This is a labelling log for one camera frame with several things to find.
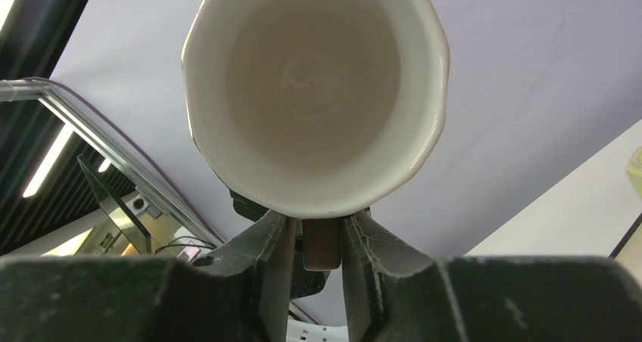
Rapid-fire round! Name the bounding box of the yellow mug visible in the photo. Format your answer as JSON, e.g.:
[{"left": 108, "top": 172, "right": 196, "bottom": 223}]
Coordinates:
[{"left": 625, "top": 147, "right": 642, "bottom": 199}]

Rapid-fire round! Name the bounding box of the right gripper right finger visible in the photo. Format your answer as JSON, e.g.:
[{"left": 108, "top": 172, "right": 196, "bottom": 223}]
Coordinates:
[{"left": 342, "top": 211, "right": 641, "bottom": 341}]

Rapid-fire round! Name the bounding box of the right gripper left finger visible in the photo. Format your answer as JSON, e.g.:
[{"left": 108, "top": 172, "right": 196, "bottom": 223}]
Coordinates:
[{"left": 1, "top": 211, "right": 295, "bottom": 341}]

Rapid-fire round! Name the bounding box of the light pink mug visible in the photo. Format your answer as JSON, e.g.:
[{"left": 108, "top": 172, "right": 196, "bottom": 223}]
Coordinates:
[{"left": 181, "top": 0, "right": 451, "bottom": 272}]

